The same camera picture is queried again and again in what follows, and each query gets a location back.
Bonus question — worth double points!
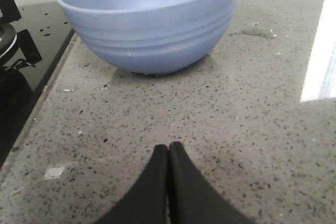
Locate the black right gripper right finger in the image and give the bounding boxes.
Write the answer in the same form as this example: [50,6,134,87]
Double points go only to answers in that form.
[169,142,254,223]

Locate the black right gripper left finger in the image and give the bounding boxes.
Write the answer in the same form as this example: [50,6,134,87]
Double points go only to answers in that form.
[95,144,169,224]

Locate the black pot support grate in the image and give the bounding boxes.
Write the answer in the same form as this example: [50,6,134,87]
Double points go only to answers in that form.
[1,0,42,70]

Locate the white tape piece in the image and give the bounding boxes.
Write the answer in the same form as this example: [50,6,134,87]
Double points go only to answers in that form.
[44,166,65,180]

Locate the light blue ribbed bowl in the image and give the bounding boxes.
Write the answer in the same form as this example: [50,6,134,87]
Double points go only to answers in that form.
[57,0,237,74]

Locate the black glass gas cooktop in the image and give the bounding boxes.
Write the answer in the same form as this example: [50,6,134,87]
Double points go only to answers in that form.
[1,1,74,163]

